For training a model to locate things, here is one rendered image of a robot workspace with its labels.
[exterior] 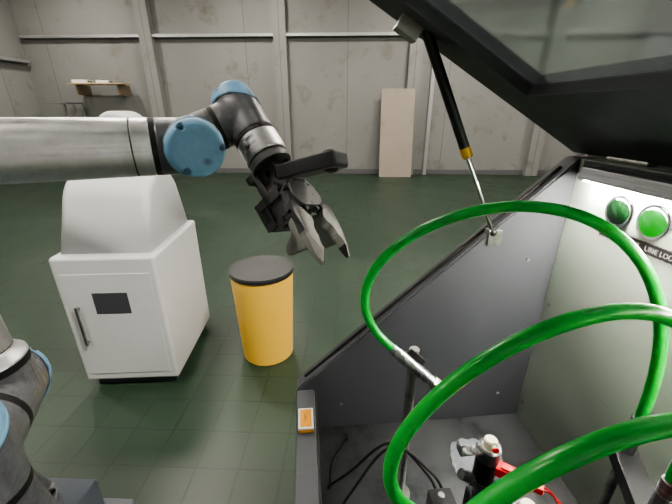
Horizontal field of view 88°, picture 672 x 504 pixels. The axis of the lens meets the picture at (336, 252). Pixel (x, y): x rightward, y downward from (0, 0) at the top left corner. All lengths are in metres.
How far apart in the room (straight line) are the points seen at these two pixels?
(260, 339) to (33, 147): 1.89
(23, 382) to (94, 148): 0.46
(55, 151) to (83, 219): 1.72
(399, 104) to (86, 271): 7.91
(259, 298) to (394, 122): 7.41
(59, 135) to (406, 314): 0.63
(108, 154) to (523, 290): 0.77
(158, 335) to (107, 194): 0.81
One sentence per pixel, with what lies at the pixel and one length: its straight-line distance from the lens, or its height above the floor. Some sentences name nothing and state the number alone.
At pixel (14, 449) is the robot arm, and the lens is 0.77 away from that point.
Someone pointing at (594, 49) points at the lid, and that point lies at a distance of 0.53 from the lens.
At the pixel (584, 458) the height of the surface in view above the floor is 1.33.
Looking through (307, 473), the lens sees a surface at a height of 0.95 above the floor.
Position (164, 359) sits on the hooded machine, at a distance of 2.33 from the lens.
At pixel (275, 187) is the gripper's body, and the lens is 0.57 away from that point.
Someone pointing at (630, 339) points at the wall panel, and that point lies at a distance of 0.74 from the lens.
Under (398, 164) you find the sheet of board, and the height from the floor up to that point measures 0.30.
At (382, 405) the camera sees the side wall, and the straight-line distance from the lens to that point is 0.90.
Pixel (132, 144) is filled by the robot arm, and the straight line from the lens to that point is 0.51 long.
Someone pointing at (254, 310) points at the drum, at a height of 0.43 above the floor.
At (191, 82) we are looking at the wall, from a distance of 10.08.
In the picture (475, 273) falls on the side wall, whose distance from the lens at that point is 0.76.
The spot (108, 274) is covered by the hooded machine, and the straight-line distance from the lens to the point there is 2.15.
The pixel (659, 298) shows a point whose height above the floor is 1.33.
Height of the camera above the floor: 1.53
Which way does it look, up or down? 22 degrees down
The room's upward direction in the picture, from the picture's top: straight up
